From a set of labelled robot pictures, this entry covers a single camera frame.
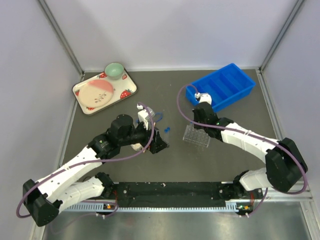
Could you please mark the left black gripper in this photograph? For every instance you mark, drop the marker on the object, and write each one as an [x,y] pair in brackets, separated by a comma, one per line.
[158,144]

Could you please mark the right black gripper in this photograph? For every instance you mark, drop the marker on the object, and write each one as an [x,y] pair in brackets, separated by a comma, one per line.
[195,115]

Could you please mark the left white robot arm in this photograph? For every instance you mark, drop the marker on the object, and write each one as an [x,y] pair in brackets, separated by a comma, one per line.
[47,197]

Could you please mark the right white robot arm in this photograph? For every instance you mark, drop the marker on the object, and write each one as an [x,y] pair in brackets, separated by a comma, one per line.
[284,164]

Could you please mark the beige crumpled glove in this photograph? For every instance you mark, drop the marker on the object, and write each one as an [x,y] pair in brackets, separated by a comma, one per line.
[137,147]

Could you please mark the clear acrylic tube rack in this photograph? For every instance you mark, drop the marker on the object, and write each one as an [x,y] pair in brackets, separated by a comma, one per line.
[196,136]

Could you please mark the blue rimmed safety goggles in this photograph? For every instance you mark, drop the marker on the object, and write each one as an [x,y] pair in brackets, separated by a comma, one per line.
[158,116]

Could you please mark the blue plastic divided bin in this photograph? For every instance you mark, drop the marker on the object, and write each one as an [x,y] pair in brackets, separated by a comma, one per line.
[225,86]

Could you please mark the strawberry pattern tray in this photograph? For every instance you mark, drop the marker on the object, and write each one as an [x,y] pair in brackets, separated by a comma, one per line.
[123,88]

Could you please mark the pink cream plate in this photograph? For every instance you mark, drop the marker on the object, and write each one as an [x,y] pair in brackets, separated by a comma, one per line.
[96,93]

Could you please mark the green ceramic bowl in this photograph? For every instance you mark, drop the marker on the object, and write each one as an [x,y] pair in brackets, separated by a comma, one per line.
[114,71]

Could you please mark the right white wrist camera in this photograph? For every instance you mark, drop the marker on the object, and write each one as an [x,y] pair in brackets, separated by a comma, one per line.
[203,98]

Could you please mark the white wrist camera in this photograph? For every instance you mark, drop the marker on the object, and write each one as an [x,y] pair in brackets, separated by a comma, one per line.
[143,114]
[203,98]

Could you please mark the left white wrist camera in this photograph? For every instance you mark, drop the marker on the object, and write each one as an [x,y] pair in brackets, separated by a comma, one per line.
[143,114]

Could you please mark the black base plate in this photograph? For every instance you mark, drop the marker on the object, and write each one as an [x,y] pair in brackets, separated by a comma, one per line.
[173,194]

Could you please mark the grey slotted cable duct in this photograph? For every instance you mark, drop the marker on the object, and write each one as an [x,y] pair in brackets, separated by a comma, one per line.
[86,207]

